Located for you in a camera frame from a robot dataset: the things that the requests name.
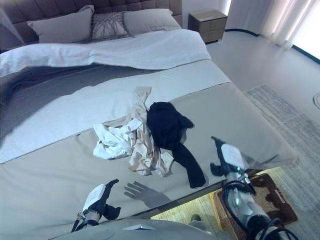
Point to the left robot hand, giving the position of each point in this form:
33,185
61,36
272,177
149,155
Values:
96,197

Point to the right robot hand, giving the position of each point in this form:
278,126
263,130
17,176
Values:
231,156

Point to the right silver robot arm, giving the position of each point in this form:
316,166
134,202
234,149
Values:
246,205

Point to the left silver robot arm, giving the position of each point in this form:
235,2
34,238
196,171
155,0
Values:
85,218

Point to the brown wicker basket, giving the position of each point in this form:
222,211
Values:
260,202

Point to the large bed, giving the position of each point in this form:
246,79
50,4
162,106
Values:
120,120

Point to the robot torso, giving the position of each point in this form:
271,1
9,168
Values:
135,228

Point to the grey area rug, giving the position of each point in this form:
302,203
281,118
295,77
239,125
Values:
282,140

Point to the white crumpled garment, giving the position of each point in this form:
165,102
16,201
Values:
113,141

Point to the black garment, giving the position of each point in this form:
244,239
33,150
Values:
172,140

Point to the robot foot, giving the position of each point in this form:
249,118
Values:
195,218

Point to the beige crumpled garment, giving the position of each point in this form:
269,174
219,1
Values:
147,140

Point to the grey blanket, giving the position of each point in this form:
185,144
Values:
50,87

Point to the wooden nightstand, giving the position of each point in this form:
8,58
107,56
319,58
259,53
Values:
207,23

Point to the white curtain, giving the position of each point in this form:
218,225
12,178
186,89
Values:
272,20

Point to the white duvet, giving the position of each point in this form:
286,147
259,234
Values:
110,50

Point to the patterned decorative cushion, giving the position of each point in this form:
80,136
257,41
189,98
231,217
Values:
108,25

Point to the large grey pillow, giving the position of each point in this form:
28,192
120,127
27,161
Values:
61,26

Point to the brown tufted headboard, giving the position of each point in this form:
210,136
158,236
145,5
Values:
82,10

